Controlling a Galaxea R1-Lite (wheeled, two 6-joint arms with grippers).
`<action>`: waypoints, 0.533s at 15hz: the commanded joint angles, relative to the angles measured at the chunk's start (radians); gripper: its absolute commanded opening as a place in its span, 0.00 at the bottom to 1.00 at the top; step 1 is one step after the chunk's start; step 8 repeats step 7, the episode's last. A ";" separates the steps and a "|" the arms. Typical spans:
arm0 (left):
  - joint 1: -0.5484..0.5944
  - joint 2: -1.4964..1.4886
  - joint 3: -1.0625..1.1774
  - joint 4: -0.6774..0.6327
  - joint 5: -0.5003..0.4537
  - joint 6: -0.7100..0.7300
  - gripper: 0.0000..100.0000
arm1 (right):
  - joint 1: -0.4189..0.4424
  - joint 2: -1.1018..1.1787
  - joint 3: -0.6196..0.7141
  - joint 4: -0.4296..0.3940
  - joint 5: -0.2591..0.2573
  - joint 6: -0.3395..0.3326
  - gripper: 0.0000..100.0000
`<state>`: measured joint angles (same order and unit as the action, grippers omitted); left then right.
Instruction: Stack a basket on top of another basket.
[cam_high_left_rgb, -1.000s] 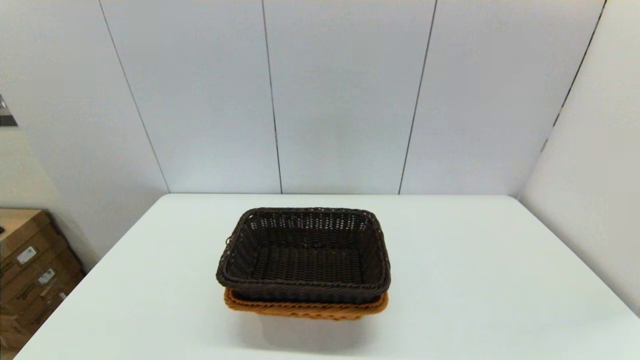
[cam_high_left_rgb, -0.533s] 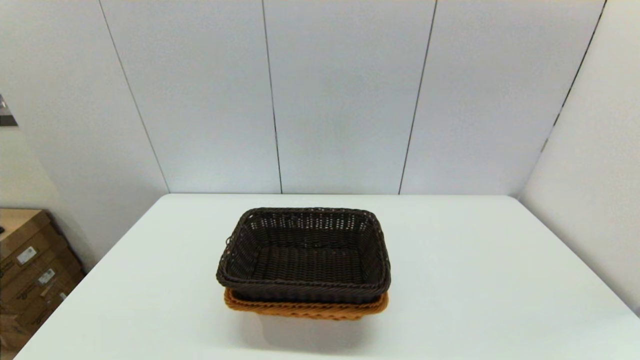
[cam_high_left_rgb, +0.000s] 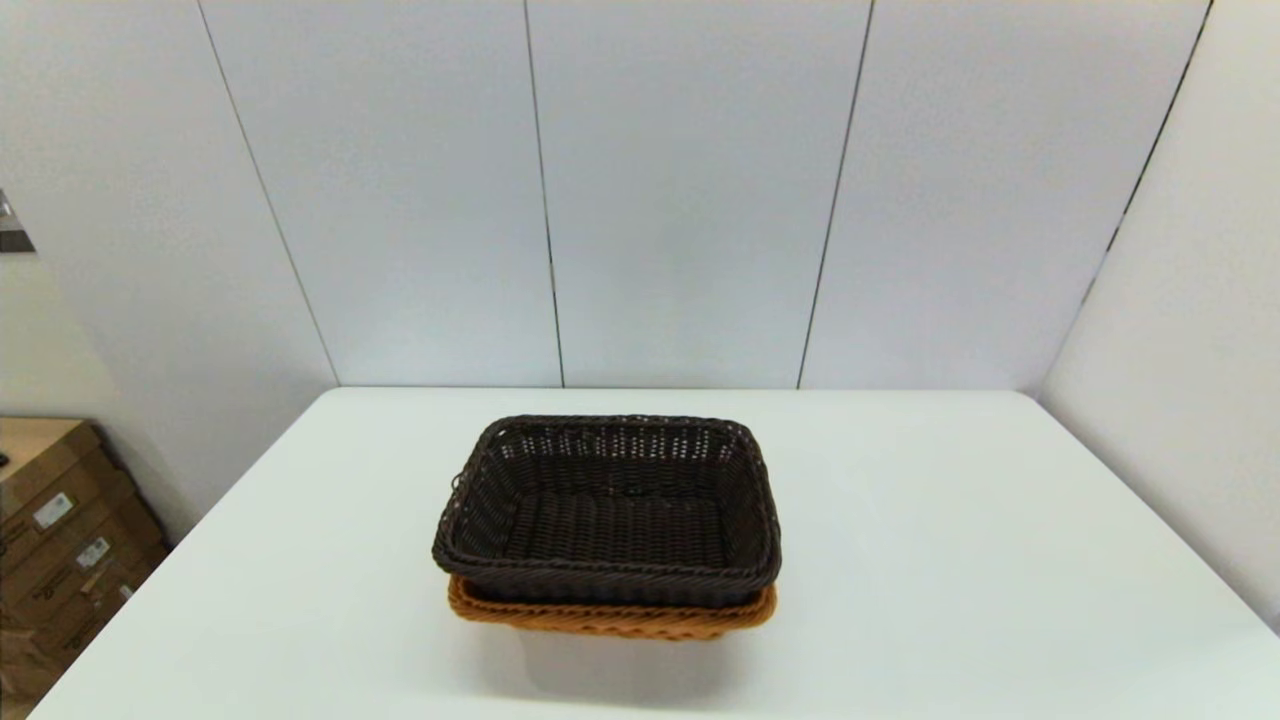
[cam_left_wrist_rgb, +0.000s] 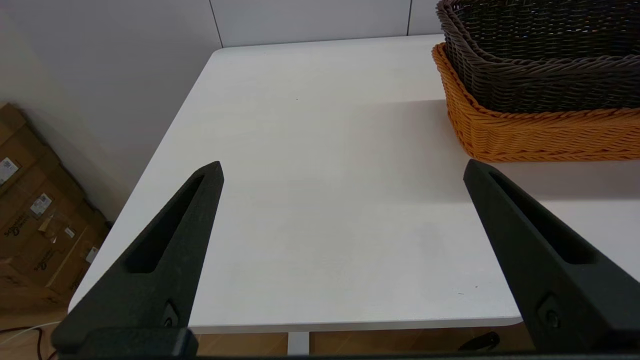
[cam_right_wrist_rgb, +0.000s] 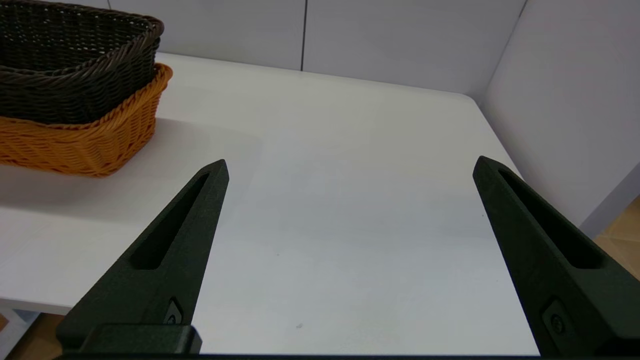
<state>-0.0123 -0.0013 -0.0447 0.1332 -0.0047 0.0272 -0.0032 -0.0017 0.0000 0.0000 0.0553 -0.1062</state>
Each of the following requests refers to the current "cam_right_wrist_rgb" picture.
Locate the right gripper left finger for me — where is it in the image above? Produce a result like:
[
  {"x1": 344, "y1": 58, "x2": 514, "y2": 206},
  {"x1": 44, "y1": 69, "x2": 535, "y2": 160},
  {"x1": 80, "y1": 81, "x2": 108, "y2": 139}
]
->
[{"x1": 56, "y1": 159, "x2": 230, "y2": 351}]

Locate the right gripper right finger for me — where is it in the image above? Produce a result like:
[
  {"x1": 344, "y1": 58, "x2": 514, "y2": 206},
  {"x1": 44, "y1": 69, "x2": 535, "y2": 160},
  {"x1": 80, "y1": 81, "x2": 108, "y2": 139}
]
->
[{"x1": 472, "y1": 155, "x2": 640, "y2": 357}]

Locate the orange wicker basket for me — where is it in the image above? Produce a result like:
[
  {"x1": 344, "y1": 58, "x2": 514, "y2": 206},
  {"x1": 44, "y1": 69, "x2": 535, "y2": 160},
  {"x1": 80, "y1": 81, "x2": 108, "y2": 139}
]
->
[{"x1": 0, "y1": 62, "x2": 174, "y2": 178}]

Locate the dark brown wicker basket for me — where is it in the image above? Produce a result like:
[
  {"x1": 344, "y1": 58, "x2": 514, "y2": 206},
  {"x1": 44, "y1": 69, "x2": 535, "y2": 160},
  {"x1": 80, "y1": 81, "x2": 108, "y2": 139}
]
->
[{"x1": 0, "y1": 0, "x2": 165, "y2": 126}]

